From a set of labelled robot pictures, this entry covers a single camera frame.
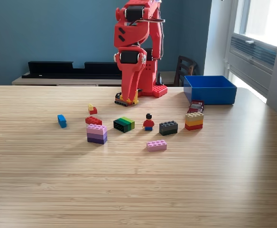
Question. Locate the dark grey brick stack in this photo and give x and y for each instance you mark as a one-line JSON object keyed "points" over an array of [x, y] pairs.
{"points": [[168, 128]]}

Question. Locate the grey wall heater unit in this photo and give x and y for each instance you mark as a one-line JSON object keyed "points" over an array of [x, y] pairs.
{"points": [[250, 61]]}

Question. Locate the blue brick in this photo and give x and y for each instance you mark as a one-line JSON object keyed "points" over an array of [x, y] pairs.
{"points": [[62, 121]]}

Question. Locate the blue plastic bin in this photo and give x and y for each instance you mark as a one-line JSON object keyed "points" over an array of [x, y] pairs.
{"points": [[209, 95]]}

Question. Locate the pink purple brick stack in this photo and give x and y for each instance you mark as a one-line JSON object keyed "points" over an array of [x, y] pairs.
{"points": [[97, 134]]}

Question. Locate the red and white brick stack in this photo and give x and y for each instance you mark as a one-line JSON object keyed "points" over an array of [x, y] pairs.
{"points": [[93, 120]]}

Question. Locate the small red yellow brick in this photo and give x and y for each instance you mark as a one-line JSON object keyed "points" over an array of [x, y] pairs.
{"points": [[93, 110]]}

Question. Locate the dark wooden chair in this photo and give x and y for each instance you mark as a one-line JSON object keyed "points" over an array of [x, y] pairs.
{"points": [[184, 69]]}

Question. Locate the toy figure red shirt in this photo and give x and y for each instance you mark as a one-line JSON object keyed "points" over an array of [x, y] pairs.
{"points": [[148, 123]]}

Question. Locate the window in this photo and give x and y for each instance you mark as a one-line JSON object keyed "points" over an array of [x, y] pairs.
{"points": [[261, 19]]}

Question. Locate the yellow toy digger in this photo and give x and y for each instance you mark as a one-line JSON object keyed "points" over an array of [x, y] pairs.
{"points": [[120, 102]]}

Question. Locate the dark red toy car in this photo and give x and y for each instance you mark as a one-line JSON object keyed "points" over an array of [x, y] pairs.
{"points": [[196, 107]]}

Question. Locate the pale wooden sideboard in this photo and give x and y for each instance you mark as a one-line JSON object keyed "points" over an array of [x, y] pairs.
{"points": [[58, 82]]}

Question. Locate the tan orange red brick stack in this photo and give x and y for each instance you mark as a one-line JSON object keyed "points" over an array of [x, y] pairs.
{"points": [[194, 121]]}

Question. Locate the green brick stack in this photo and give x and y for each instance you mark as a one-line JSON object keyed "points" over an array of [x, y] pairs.
{"points": [[124, 124]]}

